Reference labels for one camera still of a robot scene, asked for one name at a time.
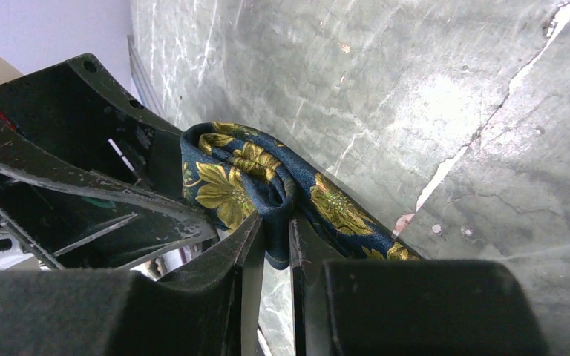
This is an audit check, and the blue yellow floral tie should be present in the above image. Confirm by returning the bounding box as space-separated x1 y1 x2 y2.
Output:
180 122 418 270

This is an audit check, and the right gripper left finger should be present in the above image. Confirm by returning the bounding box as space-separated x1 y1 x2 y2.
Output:
0 214 264 355

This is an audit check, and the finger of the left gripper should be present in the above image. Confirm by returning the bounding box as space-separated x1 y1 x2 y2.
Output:
0 53 183 200
0 120 217 269

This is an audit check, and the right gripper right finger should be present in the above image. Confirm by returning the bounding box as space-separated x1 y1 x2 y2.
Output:
289 216 549 355

